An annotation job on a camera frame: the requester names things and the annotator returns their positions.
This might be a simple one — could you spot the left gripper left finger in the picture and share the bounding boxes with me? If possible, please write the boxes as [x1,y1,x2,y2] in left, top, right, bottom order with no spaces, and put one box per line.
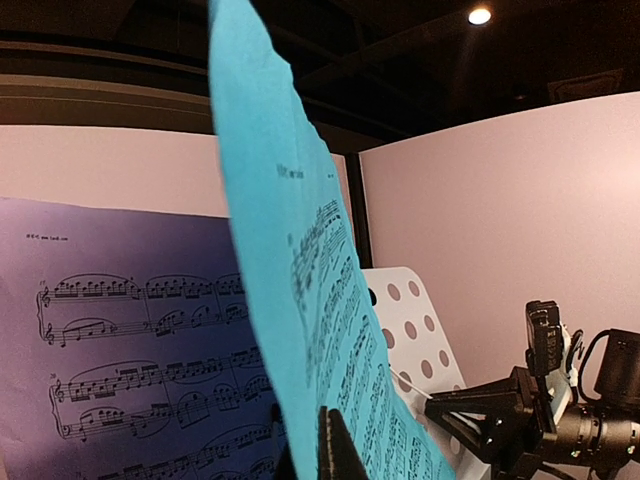
[272,404,301,480]

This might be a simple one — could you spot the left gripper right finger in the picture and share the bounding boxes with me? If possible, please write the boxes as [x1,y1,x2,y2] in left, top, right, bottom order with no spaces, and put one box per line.
[318,406,368,480]

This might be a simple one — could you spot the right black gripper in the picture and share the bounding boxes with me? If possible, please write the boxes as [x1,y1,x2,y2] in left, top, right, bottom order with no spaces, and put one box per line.
[424,300,639,479]

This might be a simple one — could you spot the purple sheet music page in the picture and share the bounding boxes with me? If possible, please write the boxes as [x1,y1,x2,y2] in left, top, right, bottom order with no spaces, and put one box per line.
[1,199,286,479]

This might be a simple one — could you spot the blue sheet music page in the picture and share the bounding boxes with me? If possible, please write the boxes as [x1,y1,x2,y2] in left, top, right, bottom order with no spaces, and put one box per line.
[209,1,454,479]

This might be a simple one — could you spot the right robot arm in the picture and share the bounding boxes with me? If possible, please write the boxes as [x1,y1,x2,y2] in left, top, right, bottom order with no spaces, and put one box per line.
[425,300,639,479]

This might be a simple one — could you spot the white perforated music stand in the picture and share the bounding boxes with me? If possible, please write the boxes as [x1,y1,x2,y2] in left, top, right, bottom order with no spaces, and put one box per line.
[363,267,490,479]

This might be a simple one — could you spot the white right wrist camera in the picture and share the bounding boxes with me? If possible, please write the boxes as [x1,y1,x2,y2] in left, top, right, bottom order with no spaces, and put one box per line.
[545,322,578,425]

